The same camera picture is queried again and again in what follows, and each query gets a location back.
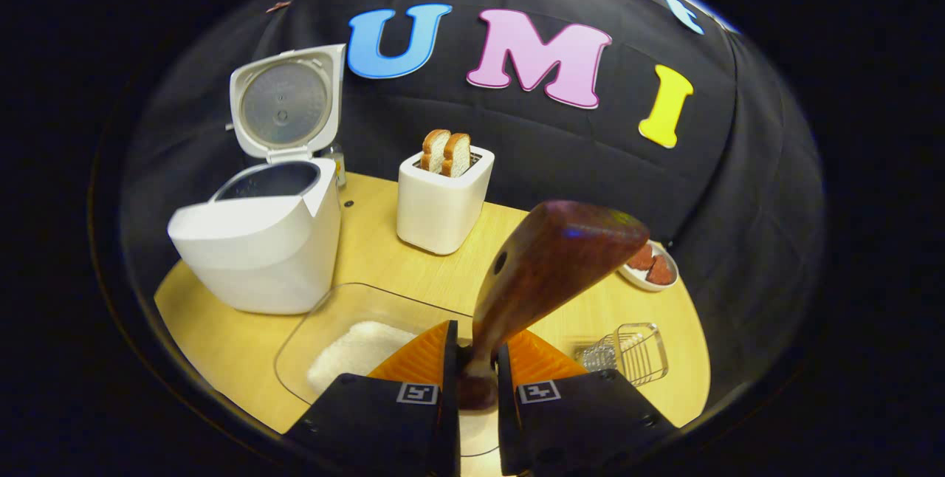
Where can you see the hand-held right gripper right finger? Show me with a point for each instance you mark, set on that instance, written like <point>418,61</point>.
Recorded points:
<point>504,403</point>

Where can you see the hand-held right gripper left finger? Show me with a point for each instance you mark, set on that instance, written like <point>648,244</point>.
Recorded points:
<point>451,359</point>

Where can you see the white rice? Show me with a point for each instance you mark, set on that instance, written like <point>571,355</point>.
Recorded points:
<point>354,351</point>

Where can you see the brown wooden spoon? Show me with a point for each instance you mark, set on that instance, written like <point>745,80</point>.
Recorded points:
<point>546,263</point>

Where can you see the white rice cooker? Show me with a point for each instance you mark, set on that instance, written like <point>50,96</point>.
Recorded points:
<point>258,255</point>

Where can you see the clear plastic rice container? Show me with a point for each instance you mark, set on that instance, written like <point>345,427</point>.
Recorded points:
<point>325,314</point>

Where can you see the white toaster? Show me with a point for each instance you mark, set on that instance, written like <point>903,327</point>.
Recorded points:
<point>439,211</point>

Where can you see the white round plate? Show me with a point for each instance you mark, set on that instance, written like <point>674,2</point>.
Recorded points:
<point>636,278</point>

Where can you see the red-brown meat slice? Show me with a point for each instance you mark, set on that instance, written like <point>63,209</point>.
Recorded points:
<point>661,272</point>
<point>641,258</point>

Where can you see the toasted bread slice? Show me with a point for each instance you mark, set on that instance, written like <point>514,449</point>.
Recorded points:
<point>456,156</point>
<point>432,151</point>

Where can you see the copper clip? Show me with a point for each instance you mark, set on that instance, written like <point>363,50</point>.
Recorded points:
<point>278,7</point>

